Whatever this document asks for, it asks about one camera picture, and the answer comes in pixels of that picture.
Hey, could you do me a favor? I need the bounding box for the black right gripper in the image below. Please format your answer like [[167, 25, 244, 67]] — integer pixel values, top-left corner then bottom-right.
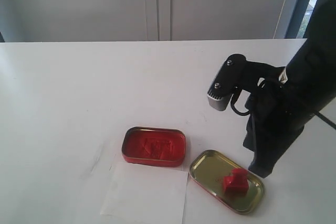
[[243, 61, 305, 178]]

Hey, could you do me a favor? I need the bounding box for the small red block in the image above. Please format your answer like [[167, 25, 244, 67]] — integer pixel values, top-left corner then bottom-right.
[[223, 168, 249, 194]]

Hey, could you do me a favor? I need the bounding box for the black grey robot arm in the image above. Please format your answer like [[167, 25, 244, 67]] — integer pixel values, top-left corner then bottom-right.
[[243, 0, 335, 178]]

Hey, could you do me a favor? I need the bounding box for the red tin box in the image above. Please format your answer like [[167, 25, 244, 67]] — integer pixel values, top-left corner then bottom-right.
[[121, 126, 187, 167]]

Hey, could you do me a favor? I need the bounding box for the gold tin lid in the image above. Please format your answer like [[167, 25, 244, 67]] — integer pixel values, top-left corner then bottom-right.
[[189, 150, 265, 215]]

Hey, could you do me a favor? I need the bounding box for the white paper sheet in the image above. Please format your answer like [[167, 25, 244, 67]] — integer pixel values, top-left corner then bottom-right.
[[101, 162, 188, 223]]

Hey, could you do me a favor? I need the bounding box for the white cabinet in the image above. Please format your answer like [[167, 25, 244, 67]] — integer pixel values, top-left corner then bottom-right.
[[1, 0, 297, 42]]

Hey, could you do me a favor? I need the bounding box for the black camera cable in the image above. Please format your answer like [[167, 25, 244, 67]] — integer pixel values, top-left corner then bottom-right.
[[229, 77, 336, 156]]

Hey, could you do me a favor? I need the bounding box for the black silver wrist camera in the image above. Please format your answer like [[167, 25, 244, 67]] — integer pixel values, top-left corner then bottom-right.
[[207, 54, 247, 111]]

